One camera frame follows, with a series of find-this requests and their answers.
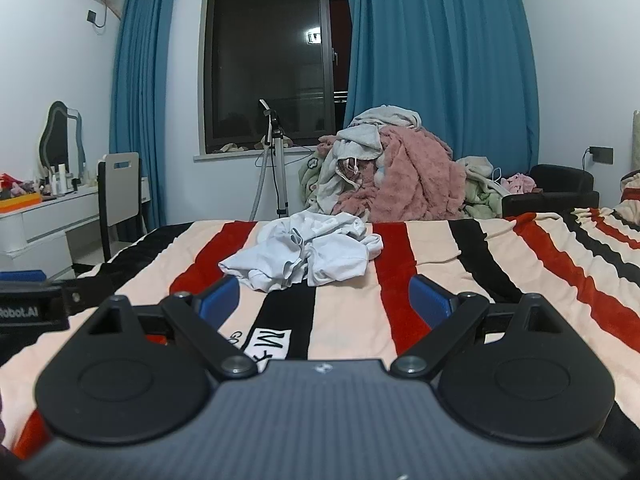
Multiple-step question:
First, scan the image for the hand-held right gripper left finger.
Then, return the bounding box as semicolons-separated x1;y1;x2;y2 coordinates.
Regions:
75;275;259;380

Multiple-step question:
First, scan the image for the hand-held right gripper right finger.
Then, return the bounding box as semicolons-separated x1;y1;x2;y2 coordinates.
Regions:
390;275;567;381

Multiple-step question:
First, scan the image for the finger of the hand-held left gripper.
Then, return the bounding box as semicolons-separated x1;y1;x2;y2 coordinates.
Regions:
0;269;84;312

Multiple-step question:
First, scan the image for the white t-shirt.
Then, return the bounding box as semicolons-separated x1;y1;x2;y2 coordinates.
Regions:
218;211;385;293

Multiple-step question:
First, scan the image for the white vanity desk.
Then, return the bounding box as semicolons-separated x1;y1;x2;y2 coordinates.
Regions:
0;176;151;282

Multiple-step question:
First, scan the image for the orange box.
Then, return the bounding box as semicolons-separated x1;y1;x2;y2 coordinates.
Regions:
0;194;44;214

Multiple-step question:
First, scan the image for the red black cream striped blanket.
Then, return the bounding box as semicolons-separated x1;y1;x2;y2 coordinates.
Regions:
0;204;640;463

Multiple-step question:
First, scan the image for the group of cosmetic bottles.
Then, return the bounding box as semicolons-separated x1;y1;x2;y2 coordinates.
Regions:
34;161;99;199

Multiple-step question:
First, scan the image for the pale green blanket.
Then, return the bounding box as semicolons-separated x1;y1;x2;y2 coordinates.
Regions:
462;186;507;221

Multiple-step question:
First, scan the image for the pink fluffy robe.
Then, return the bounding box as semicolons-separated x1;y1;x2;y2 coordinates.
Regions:
332;125;469;224

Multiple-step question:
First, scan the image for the grey and black chair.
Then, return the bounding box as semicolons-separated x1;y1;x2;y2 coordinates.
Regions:
97;152;144;264

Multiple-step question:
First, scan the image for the cream garment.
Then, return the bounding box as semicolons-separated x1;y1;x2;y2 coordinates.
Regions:
454;155;506;196

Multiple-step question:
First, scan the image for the green patterned blanket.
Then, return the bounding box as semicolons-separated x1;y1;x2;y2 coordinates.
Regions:
298;154;332;211

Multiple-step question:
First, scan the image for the silver tripod stand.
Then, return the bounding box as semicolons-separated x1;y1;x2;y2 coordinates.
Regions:
257;98;292;219

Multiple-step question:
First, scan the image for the wavy vanity mirror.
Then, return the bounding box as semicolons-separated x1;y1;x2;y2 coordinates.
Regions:
38;101;87;177

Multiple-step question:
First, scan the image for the small pink cloth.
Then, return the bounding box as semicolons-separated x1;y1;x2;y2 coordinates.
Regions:
501;173;539;196

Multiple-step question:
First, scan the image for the grey hoodie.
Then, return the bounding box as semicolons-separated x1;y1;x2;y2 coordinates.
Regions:
312;104;424;214

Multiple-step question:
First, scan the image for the black armchair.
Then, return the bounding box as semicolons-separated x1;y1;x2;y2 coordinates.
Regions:
501;163;601;219

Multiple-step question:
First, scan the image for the blue curtain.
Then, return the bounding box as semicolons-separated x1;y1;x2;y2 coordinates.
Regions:
108;0;179;235
343;0;544;187

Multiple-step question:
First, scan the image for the striped pillow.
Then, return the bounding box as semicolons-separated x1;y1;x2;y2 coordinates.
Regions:
614;170;640;234

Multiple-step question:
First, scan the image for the dark window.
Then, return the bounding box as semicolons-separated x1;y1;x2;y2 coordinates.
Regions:
202;0;354;156

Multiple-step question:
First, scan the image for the grey hose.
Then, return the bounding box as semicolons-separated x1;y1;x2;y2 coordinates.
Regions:
248;156;272;221

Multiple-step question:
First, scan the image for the dark wall socket with charger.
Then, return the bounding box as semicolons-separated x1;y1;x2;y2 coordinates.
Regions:
584;146;615;167

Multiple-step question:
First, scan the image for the wall plug with cable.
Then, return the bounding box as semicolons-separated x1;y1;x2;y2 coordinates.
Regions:
87;0;123;36

